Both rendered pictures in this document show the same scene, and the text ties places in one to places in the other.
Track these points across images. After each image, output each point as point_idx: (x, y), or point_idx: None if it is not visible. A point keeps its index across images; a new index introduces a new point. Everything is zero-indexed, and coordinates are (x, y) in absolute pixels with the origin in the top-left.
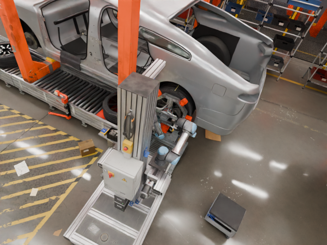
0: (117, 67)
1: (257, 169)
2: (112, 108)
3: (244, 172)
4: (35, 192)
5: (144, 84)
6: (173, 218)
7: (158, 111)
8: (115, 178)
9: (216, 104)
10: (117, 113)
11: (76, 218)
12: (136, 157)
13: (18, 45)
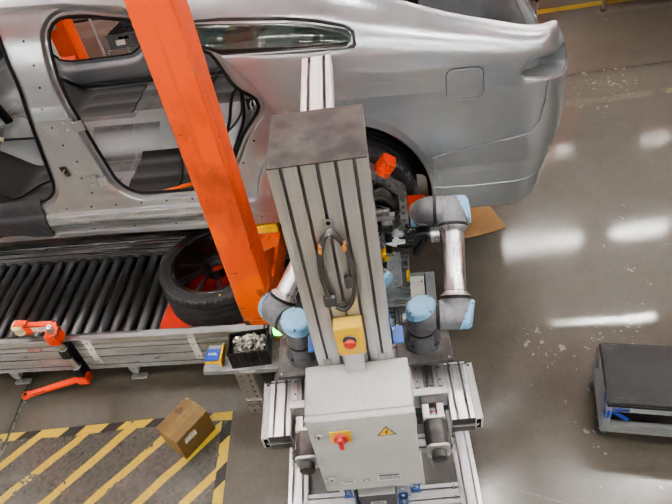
0: (147, 176)
1: (634, 245)
2: (197, 287)
3: (610, 267)
4: None
5: (330, 128)
6: (523, 475)
7: None
8: (356, 444)
9: (473, 126)
10: (217, 292)
11: None
12: (380, 354)
13: None
